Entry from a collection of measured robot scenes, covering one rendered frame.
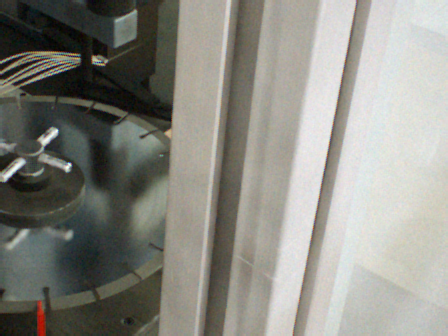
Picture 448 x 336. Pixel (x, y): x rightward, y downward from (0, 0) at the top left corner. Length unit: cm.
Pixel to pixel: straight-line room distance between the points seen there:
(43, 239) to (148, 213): 11
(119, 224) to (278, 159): 69
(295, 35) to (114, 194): 75
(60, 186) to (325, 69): 74
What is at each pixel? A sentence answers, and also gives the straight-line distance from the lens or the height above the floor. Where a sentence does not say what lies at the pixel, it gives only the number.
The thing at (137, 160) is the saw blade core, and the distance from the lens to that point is 102.
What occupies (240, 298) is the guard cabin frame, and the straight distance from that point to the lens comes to 29.
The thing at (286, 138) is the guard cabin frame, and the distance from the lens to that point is 25.
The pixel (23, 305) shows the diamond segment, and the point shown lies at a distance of 86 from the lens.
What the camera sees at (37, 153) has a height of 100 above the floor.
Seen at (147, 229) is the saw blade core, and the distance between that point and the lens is 93.
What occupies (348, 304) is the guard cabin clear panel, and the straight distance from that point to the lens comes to 43.
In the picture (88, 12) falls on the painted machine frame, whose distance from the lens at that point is 112.
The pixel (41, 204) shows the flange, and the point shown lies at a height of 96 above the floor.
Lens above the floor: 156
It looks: 37 degrees down
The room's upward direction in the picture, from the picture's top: 6 degrees clockwise
